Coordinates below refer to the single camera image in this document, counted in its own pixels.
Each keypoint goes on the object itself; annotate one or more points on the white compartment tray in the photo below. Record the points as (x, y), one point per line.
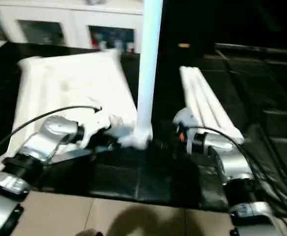
(70, 78)

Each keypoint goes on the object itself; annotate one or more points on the white plastic table leg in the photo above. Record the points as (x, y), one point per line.
(148, 59)
(222, 115)
(192, 88)
(205, 96)

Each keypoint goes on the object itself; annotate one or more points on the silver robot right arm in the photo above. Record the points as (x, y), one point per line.
(232, 162)

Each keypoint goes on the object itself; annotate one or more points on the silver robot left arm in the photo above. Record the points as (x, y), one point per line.
(50, 132)

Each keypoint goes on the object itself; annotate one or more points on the black work mat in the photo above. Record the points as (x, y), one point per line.
(133, 182)

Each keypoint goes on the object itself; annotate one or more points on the small tan tag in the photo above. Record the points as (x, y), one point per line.
(183, 45)

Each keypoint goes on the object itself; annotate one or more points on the long black bar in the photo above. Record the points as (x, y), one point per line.
(261, 49)

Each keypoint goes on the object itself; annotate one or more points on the white glass-door cabinet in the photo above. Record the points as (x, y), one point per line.
(60, 17)

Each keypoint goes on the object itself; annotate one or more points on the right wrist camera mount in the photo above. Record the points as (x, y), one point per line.
(185, 118)

